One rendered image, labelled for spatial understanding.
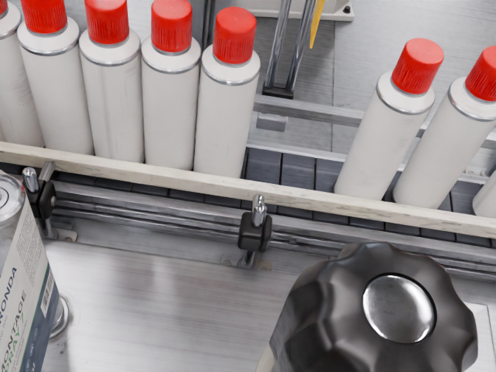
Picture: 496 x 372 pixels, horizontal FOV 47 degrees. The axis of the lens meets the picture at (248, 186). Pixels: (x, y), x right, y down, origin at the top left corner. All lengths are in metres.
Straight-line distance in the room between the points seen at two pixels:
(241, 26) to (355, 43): 0.44
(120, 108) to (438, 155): 0.30
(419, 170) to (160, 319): 0.29
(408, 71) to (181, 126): 0.21
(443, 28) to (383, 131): 0.48
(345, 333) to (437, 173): 0.38
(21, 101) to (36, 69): 0.07
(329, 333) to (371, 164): 0.35
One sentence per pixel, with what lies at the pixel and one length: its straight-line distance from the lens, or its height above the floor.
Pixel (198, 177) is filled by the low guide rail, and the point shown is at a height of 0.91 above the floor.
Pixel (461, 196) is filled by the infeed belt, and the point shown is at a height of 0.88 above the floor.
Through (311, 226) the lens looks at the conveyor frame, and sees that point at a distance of 0.61.
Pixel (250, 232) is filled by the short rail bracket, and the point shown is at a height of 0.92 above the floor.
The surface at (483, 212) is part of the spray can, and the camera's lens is 0.66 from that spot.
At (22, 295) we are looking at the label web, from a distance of 0.41.
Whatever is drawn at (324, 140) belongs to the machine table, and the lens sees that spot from 0.75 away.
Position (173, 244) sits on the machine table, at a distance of 0.63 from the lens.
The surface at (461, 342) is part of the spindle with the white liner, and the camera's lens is 0.24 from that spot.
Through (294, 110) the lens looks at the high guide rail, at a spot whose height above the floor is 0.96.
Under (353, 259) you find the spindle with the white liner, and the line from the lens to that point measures 0.24.
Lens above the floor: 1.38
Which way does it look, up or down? 54 degrees down
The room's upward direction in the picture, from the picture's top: 12 degrees clockwise
